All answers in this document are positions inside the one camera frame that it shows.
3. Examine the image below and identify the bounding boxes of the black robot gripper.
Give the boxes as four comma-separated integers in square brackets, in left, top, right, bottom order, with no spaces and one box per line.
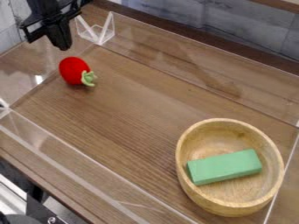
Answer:
[20,0,82,51]

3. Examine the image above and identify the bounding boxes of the green rectangular block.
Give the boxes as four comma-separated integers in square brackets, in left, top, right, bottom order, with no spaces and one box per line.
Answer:
[186,149,263,186]

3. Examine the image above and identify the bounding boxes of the light wooden bowl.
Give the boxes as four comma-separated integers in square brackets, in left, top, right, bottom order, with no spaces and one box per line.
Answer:
[175,118,285,217]

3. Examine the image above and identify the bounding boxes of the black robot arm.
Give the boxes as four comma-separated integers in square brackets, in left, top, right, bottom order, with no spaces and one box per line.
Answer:
[20,0,82,51]

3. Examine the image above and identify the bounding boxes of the black metal stand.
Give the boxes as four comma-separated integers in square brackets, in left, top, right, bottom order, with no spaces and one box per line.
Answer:
[0,163,70,224]

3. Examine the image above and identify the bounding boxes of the red knitted strawberry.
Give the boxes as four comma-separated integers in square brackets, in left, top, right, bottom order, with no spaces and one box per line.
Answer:
[59,57,95,87]

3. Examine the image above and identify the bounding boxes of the clear acrylic enclosure wall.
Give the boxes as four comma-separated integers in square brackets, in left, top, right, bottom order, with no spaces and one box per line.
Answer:
[0,8,299,224]

